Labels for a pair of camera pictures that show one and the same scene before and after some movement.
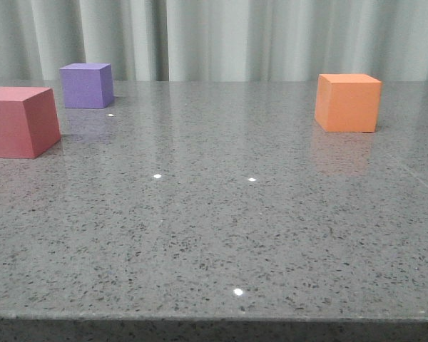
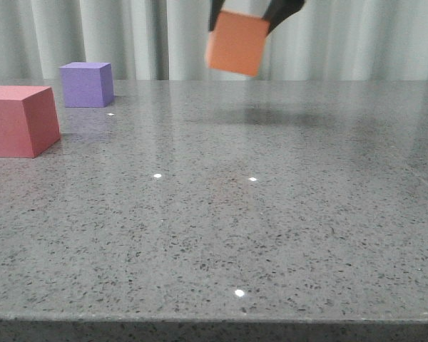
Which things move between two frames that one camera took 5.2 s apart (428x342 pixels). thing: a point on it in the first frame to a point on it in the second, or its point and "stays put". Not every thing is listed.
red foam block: x=21 y=122 stays put
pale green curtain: x=215 y=40 stays put
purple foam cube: x=88 y=85 stays put
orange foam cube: x=347 y=102 to x=237 y=43
